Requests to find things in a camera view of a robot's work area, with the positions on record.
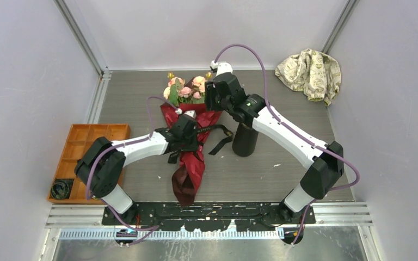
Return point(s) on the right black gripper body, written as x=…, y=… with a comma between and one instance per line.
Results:
x=213, y=102

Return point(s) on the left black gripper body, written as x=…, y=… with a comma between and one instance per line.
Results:
x=189, y=141

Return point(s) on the black gold-lettered ribbon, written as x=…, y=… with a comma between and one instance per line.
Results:
x=211, y=139

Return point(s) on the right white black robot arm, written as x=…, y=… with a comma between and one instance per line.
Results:
x=322, y=161

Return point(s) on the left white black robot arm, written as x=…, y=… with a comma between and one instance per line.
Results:
x=102, y=164

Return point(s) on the black cylindrical vase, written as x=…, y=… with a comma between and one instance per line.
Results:
x=244, y=142

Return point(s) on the cream patterned cloth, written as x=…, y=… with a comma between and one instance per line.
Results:
x=313, y=73

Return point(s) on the orange wooden compartment tray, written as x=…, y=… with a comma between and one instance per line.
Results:
x=79, y=139

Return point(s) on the rolled green patterned necktie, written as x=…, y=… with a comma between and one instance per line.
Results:
x=61, y=189

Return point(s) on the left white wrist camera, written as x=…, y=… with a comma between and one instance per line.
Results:
x=190, y=113

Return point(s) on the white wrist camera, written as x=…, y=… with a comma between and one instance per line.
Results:
x=218, y=68
x=190, y=113

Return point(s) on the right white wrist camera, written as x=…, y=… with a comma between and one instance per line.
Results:
x=218, y=68

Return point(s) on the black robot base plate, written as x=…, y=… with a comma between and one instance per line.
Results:
x=214, y=216

